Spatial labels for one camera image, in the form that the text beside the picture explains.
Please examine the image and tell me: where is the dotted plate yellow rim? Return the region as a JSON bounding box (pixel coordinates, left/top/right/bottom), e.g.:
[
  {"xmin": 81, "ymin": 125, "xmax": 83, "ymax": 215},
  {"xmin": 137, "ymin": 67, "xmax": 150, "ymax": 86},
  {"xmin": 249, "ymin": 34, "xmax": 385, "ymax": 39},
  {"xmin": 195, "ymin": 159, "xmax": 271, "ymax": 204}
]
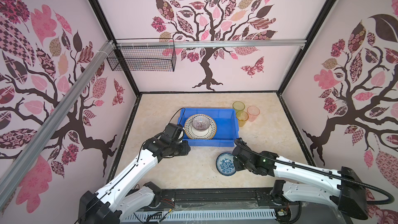
[{"xmin": 184, "ymin": 114, "xmax": 217, "ymax": 140}]

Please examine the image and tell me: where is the blue floral ceramic bowl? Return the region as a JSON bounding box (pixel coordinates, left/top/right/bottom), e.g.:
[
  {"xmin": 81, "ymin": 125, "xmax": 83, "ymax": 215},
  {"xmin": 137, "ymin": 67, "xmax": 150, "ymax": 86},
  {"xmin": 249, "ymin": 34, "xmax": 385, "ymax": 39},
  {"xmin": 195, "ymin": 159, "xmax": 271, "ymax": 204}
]
[{"xmin": 216, "ymin": 152, "xmax": 236, "ymax": 176}]

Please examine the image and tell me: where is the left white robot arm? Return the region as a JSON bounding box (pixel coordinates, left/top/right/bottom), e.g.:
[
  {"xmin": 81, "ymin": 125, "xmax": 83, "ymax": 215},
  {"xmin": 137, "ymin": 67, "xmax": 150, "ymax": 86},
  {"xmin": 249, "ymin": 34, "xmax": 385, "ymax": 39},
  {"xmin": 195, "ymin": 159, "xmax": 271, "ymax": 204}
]
[{"xmin": 75, "ymin": 137, "xmax": 191, "ymax": 224}]

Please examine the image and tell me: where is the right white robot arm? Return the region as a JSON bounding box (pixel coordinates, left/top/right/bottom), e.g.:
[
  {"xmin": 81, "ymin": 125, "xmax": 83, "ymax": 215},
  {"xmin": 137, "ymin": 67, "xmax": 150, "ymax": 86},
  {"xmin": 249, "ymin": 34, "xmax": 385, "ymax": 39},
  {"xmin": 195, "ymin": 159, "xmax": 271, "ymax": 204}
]
[{"xmin": 232, "ymin": 146, "xmax": 369, "ymax": 220}]

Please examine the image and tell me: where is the blue plastic bin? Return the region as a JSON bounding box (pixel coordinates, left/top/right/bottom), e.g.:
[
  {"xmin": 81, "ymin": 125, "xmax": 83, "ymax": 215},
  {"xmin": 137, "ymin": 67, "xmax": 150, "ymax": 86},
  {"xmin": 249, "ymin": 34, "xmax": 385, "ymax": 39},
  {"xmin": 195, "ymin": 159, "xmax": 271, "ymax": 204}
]
[{"xmin": 177, "ymin": 108, "xmax": 239, "ymax": 147}]

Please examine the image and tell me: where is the yellow transparent cup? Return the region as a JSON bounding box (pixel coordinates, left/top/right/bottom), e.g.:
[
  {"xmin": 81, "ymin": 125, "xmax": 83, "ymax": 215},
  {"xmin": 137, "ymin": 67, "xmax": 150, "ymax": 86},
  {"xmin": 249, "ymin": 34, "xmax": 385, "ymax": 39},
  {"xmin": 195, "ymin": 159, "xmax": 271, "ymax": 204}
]
[{"xmin": 236, "ymin": 111, "xmax": 249, "ymax": 127}]

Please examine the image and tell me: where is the pink transparent cup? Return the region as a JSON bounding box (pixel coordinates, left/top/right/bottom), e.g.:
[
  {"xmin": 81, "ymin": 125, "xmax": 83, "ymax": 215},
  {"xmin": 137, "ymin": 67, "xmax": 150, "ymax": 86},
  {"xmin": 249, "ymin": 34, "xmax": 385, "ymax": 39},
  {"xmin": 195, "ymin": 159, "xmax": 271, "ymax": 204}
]
[{"xmin": 247, "ymin": 106, "xmax": 260, "ymax": 122}]

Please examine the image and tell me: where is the green transparent cup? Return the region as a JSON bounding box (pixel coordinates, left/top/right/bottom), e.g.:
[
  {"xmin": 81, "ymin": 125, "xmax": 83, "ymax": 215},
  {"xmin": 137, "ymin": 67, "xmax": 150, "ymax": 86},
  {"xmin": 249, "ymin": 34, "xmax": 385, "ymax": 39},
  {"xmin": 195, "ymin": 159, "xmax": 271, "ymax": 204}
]
[{"xmin": 232, "ymin": 101, "xmax": 246, "ymax": 112}]

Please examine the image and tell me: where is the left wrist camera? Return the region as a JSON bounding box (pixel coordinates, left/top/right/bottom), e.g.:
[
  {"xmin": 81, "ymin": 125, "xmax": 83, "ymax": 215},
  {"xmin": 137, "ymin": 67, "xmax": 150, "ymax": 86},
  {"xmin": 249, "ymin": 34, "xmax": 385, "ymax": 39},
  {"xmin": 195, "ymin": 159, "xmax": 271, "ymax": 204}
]
[{"xmin": 163, "ymin": 123, "xmax": 184, "ymax": 140}]

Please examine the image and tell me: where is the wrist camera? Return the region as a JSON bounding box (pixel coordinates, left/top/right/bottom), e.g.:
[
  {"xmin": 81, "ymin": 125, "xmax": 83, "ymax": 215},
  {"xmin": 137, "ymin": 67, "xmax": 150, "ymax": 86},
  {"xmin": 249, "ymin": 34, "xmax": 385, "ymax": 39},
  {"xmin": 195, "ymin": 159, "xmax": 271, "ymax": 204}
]
[
  {"xmin": 234, "ymin": 138, "xmax": 250, "ymax": 151},
  {"xmin": 163, "ymin": 123, "xmax": 184, "ymax": 140}
]

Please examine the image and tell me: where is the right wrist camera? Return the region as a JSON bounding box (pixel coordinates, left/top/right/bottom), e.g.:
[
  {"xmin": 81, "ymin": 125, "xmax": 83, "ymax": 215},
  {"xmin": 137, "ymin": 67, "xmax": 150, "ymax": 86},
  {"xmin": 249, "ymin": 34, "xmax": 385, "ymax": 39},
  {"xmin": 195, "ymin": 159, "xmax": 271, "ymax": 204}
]
[{"xmin": 234, "ymin": 138, "xmax": 250, "ymax": 151}]

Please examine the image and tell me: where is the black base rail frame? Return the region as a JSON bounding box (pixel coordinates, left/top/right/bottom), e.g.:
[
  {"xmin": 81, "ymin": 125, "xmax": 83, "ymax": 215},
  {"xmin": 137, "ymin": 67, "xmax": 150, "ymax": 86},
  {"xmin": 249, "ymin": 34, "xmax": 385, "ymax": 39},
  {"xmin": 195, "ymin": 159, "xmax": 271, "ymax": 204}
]
[{"xmin": 82, "ymin": 186, "xmax": 353, "ymax": 224}]

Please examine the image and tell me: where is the white slotted cable duct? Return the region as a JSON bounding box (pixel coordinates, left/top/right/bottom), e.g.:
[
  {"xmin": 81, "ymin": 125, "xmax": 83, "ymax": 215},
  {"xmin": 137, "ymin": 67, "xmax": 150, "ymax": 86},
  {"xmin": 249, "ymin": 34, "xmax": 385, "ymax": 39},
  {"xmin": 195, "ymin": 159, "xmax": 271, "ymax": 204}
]
[{"xmin": 121, "ymin": 209, "xmax": 276, "ymax": 224}]

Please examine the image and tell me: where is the black wire basket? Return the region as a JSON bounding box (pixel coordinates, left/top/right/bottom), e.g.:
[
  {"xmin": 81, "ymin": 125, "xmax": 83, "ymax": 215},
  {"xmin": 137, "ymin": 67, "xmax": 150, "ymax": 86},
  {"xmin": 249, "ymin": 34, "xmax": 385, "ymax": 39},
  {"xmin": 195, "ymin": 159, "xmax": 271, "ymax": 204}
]
[{"xmin": 107, "ymin": 37, "xmax": 177, "ymax": 72}]

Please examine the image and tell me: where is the aluminium rail left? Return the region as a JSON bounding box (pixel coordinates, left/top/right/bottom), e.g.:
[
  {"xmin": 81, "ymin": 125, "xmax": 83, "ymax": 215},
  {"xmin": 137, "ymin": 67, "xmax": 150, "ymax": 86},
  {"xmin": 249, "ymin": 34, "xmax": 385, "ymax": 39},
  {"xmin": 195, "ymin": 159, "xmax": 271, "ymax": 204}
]
[{"xmin": 1, "ymin": 40, "xmax": 115, "ymax": 207}]

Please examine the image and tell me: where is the aluminium rail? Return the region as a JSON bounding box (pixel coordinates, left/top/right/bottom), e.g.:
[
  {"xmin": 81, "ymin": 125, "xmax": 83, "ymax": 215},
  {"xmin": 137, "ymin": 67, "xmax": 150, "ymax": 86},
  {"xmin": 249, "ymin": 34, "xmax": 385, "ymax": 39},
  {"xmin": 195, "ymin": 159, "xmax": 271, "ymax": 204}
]
[
  {"xmin": 117, "ymin": 39, "xmax": 307, "ymax": 48},
  {"xmin": 1, "ymin": 40, "xmax": 115, "ymax": 207}
]

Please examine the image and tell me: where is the aluminium rail back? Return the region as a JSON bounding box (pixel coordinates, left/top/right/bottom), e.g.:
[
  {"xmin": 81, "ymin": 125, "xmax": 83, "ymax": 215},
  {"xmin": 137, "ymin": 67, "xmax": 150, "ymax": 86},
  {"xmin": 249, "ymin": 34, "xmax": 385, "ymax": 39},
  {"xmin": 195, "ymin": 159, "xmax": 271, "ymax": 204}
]
[{"xmin": 117, "ymin": 39, "xmax": 307, "ymax": 48}]

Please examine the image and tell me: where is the right black corrugated cable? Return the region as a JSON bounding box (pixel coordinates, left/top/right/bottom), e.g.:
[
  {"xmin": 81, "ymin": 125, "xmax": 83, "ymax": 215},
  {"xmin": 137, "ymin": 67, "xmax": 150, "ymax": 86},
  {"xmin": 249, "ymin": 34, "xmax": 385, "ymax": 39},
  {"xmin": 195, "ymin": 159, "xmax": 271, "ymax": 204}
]
[{"xmin": 233, "ymin": 138, "xmax": 395, "ymax": 205}]

